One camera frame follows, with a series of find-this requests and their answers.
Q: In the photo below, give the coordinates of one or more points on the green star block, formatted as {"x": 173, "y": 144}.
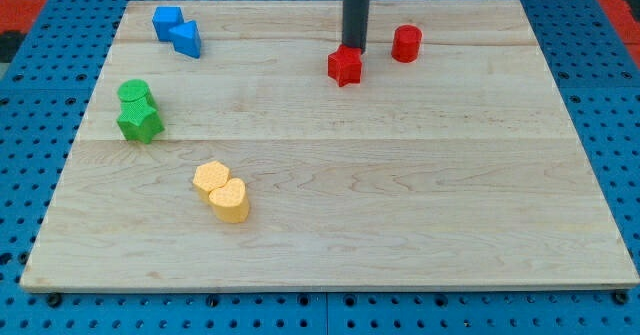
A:
{"x": 139, "y": 120}

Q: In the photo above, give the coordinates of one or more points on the blue cube block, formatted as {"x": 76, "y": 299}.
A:
{"x": 165, "y": 18}

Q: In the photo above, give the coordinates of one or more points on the blue triangle block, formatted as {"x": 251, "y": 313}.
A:
{"x": 185, "y": 39}

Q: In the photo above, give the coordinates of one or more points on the light wooden board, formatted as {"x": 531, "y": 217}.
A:
{"x": 459, "y": 171}

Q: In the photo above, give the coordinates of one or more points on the green cylinder block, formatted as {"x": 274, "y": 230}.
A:
{"x": 136, "y": 89}

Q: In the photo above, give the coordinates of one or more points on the yellow hexagon block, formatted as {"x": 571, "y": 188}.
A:
{"x": 208, "y": 177}

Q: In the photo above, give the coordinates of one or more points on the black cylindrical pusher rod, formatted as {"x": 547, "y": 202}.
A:
{"x": 355, "y": 23}

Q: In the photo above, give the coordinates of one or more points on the yellow heart block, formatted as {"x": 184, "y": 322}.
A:
{"x": 230, "y": 202}

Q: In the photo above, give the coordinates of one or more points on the red star block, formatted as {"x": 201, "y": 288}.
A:
{"x": 345, "y": 65}

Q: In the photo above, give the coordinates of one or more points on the red cylinder block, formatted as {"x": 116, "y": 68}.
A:
{"x": 406, "y": 43}

